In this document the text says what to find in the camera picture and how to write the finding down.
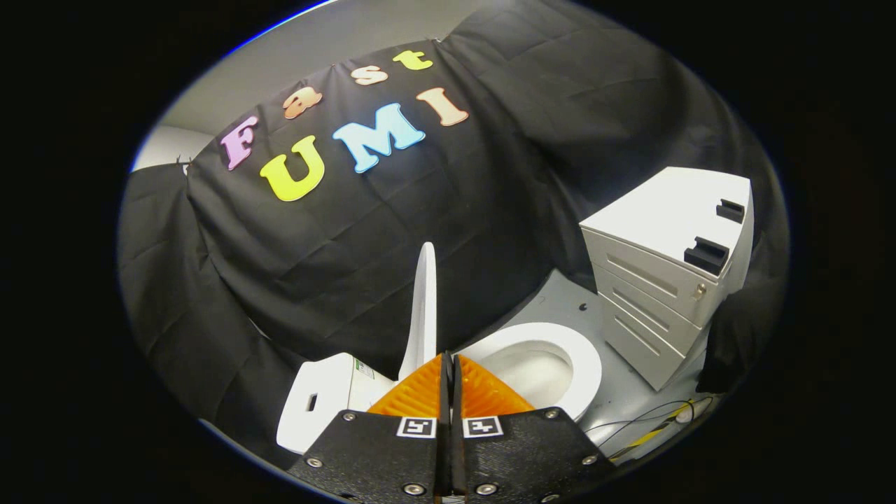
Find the white drawer cabinet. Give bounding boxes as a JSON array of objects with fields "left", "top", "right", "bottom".
[{"left": 580, "top": 167, "right": 755, "bottom": 391}]

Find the yellow black hazard tape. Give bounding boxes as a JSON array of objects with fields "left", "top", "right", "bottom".
[{"left": 609, "top": 402, "right": 701, "bottom": 463}]

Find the white toilet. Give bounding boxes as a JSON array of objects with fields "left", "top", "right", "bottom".
[{"left": 276, "top": 322, "right": 603, "bottom": 454}]

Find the black backdrop cloth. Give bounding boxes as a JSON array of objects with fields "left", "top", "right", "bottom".
[{"left": 118, "top": 0, "right": 790, "bottom": 470}]

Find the thin black cable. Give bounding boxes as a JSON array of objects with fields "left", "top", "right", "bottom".
[{"left": 584, "top": 395, "right": 715, "bottom": 449}]

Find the white toilet seat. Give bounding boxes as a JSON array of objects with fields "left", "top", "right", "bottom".
[{"left": 455, "top": 322, "right": 603, "bottom": 421}]

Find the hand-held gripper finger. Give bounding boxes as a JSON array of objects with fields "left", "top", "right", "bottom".
[
  {"left": 451, "top": 353, "right": 617, "bottom": 503},
  {"left": 287, "top": 352, "right": 454, "bottom": 501}
]

